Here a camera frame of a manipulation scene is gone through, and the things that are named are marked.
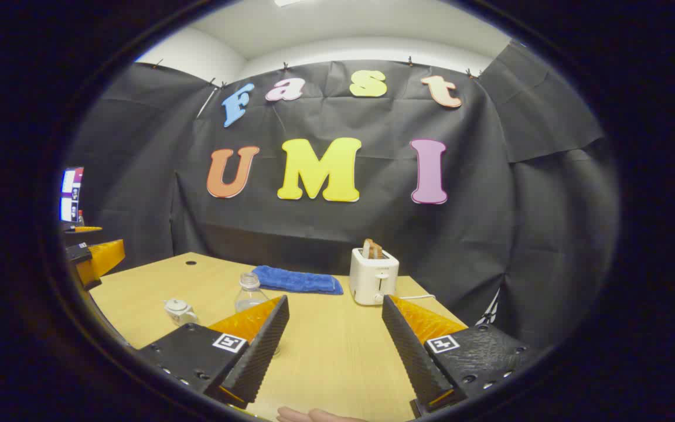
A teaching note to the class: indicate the white lattice frame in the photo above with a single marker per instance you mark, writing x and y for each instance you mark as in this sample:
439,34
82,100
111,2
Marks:
491,310

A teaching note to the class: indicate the computer monitor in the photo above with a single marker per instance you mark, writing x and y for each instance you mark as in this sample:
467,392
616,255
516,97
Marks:
71,193

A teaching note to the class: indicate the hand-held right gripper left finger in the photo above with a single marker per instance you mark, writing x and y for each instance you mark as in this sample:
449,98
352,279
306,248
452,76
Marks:
258,351

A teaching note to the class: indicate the blue towel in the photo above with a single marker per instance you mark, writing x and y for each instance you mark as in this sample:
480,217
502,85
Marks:
296,280

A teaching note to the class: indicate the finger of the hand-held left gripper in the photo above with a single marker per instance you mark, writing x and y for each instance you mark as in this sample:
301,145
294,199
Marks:
79,237
79,253

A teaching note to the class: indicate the white toaster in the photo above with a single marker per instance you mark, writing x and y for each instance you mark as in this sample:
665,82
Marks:
372,281

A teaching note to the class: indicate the toast slice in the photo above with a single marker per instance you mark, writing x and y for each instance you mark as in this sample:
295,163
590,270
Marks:
368,249

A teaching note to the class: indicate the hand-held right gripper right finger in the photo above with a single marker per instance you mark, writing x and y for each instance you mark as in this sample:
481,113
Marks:
413,357

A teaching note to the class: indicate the white teacup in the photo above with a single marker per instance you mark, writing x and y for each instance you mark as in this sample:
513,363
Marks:
184,317

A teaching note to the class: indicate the white teacup lid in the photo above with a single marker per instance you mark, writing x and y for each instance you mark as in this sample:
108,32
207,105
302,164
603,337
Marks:
177,305

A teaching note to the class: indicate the clear water bottle green label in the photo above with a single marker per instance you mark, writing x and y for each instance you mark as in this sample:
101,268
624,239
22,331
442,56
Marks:
248,290

